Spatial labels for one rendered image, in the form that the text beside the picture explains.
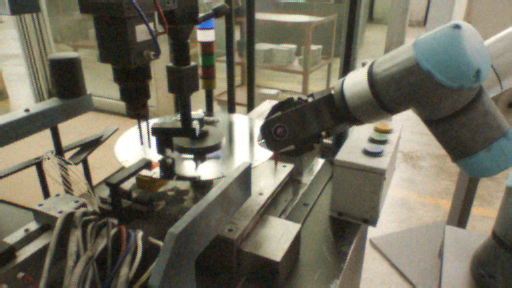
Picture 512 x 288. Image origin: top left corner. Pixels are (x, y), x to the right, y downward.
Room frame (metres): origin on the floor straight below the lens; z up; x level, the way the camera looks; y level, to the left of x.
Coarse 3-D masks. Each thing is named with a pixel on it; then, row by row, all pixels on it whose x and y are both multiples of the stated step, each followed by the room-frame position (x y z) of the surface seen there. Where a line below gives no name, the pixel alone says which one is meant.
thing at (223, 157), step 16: (192, 112) 0.90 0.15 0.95; (208, 112) 0.90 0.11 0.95; (144, 128) 0.80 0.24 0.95; (224, 128) 0.80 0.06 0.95; (240, 128) 0.80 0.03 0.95; (256, 128) 0.80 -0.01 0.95; (128, 144) 0.72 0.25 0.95; (144, 144) 0.72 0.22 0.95; (224, 144) 0.72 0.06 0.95; (240, 144) 0.72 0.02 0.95; (256, 144) 0.72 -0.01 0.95; (128, 160) 0.65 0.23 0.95; (160, 160) 0.65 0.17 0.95; (176, 160) 0.65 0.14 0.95; (192, 160) 0.65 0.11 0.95; (208, 160) 0.65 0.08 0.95; (224, 160) 0.65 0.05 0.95; (240, 160) 0.65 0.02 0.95; (160, 176) 0.59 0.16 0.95; (192, 176) 0.59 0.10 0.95; (208, 176) 0.59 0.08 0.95; (224, 176) 0.59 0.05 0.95
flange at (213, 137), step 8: (208, 128) 0.75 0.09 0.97; (216, 128) 0.78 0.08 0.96; (200, 136) 0.72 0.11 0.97; (208, 136) 0.73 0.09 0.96; (216, 136) 0.74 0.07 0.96; (224, 136) 0.74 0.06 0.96; (176, 144) 0.70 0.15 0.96; (184, 144) 0.70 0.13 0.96; (192, 144) 0.70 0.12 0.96; (200, 144) 0.70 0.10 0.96; (208, 144) 0.70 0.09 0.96; (216, 144) 0.71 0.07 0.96
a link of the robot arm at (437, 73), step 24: (456, 24) 0.43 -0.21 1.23; (408, 48) 0.45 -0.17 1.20; (432, 48) 0.42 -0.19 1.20; (456, 48) 0.40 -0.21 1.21; (480, 48) 0.43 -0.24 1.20; (384, 72) 0.46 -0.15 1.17; (408, 72) 0.43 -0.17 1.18; (432, 72) 0.41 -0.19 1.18; (456, 72) 0.40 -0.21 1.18; (480, 72) 0.40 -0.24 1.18; (384, 96) 0.45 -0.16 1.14; (408, 96) 0.43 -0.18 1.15; (432, 96) 0.42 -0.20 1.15; (456, 96) 0.42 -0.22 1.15
